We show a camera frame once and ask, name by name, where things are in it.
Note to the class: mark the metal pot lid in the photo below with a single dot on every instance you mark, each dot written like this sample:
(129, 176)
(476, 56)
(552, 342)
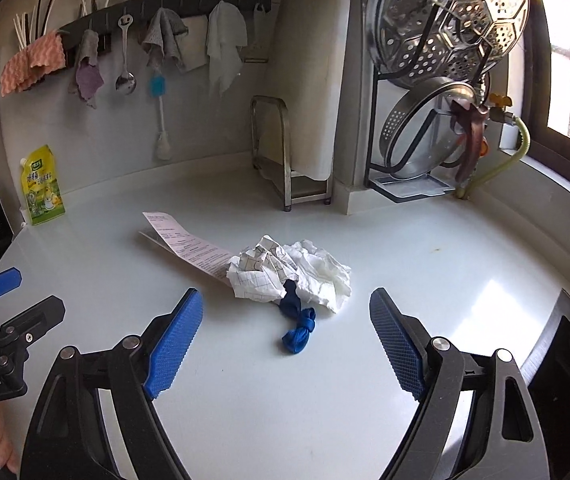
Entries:
(415, 125)

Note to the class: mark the bundle of white chopsticks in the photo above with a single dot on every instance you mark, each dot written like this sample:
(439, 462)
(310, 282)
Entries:
(22, 32)

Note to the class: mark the person's left hand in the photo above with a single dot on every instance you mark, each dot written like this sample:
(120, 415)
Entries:
(0, 440)

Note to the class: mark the metal cutting board stand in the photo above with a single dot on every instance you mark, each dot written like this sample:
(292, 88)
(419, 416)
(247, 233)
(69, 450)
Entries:
(285, 170)

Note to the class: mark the brown hanging utensil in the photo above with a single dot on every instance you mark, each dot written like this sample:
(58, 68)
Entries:
(472, 145)

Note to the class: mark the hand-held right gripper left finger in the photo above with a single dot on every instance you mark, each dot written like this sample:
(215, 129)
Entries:
(175, 345)

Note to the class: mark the white wall box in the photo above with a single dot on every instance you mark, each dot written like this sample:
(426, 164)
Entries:
(507, 137)

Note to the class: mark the dark chopsticks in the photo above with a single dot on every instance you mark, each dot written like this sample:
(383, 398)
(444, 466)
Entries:
(40, 10)

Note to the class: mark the blue white bottle brush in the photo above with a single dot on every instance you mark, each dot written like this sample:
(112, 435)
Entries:
(157, 87)

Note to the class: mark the perforated metal steamer tray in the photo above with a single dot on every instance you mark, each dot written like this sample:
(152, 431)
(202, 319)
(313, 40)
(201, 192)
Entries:
(415, 10)

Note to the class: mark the grey wall hook rack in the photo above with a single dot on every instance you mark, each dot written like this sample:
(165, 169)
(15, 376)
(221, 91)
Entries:
(190, 2)

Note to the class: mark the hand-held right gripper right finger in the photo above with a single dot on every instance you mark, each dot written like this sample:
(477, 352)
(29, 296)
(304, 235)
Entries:
(400, 350)

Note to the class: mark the white hanging cloth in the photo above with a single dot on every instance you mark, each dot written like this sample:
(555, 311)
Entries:
(225, 35)

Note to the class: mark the grey purple hanging cloth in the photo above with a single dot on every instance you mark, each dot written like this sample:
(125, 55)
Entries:
(87, 77)

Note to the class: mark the white cutting board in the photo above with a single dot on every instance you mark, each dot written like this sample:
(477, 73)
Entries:
(310, 85)

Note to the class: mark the brass gas valve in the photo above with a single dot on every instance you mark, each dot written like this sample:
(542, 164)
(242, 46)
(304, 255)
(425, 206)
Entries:
(500, 110)

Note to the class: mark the yellow spouted pouch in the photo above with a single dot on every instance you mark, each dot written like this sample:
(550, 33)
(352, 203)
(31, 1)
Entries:
(42, 190)

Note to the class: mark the printed paper receipt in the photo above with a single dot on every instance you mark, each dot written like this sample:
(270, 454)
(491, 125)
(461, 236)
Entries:
(185, 245)

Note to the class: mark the metal ladle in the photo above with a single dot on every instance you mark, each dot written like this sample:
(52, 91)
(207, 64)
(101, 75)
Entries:
(125, 82)

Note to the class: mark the white tissue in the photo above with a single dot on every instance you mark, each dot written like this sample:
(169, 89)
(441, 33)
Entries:
(325, 280)

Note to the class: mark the pink sponge cloth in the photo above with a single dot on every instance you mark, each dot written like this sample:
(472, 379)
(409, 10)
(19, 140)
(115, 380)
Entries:
(30, 65)

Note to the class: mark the grid paper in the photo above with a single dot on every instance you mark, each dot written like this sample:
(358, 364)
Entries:
(255, 280)

